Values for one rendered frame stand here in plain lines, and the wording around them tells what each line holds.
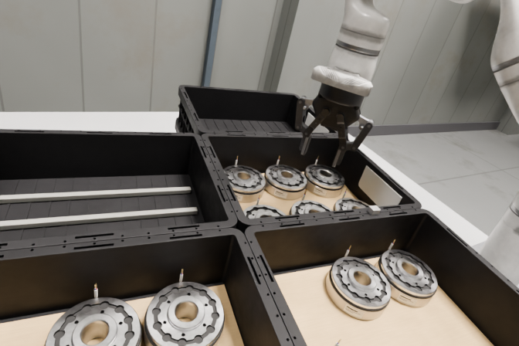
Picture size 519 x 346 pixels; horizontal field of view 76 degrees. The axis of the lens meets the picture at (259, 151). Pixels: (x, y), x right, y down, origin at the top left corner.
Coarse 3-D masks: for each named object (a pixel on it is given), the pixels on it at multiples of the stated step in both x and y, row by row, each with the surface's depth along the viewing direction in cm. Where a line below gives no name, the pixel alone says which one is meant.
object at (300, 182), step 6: (270, 168) 80; (276, 168) 81; (282, 168) 81; (288, 168) 82; (294, 168) 83; (270, 174) 79; (300, 174) 81; (270, 180) 76; (276, 180) 77; (282, 180) 77; (300, 180) 79; (306, 180) 79; (276, 186) 75; (282, 186) 75; (288, 186) 75; (294, 186) 76; (300, 186) 76
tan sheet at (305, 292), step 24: (288, 288) 55; (312, 288) 56; (312, 312) 52; (336, 312) 53; (384, 312) 55; (408, 312) 56; (432, 312) 57; (456, 312) 58; (312, 336) 48; (336, 336) 49; (360, 336) 50; (384, 336) 51; (408, 336) 52; (432, 336) 53; (456, 336) 54; (480, 336) 55
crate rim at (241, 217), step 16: (208, 144) 70; (368, 160) 80; (224, 176) 61; (384, 176) 75; (240, 208) 54; (384, 208) 64; (400, 208) 65; (416, 208) 66; (240, 224) 52; (256, 224) 52
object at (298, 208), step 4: (304, 200) 72; (308, 200) 72; (296, 204) 70; (300, 204) 71; (304, 204) 71; (308, 204) 71; (312, 204) 72; (316, 204) 72; (320, 204) 72; (292, 208) 69; (296, 208) 69; (300, 208) 69; (304, 208) 69; (320, 208) 71; (324, 208) 71; (328, 208) 71; (292, 212) 67; (296, 212) 68; (300, 212) 68
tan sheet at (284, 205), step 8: (264, 192) 77; (304, 192) 80; (264, 200) 74; (272, 200) 75; (280, 200) 75; (288, 200) 76; (296, 200) 77; (312, 200) 78; (320, 200) 79; (328, 200) 80; (336, 200) 80; (280, 208) 73; (288, 208) 74
